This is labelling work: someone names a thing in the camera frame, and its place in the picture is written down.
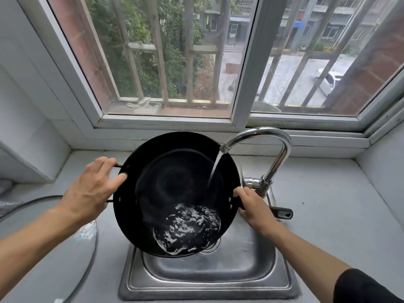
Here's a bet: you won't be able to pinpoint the white car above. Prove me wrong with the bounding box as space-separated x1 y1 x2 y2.
314 68 345 96

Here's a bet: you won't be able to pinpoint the stainless steel sink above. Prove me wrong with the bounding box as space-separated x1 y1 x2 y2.
118 186 300 301

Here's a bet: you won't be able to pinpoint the metal window security bars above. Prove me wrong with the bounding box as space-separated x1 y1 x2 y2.
82 0 404 108

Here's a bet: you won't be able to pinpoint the round glass lid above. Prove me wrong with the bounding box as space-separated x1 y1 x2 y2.
0 194 99 303

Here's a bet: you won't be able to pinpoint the person's left forearm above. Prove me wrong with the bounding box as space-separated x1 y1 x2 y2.
0 205 86 300

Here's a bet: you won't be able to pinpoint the person's left hand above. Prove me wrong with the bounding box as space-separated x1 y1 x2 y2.
60 157 128 224

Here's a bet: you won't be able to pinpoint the crumpled clear plastic bag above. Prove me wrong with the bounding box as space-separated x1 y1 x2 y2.
0 179 15 215

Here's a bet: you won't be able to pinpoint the person's black shirt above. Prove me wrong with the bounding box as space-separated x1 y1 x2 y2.
333 268 404 303

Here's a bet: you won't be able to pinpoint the person's right hand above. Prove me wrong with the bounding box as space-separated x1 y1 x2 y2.
233 186 282 237

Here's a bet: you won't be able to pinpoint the white framed window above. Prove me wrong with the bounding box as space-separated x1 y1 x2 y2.
16 0 404 149

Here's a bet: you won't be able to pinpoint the black wok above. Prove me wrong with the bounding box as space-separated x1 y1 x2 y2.
106 131 293 258

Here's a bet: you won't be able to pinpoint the grey metal basin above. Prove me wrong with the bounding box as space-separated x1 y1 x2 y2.
251 101 282 113

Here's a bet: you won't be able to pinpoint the white rag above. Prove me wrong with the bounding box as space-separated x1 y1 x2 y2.
126 97 162 112

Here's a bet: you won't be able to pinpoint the chrome curved faucet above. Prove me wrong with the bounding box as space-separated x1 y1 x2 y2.
219 126 293 199

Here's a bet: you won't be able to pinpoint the person's right forearm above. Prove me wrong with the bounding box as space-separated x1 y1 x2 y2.
265 222 353 303

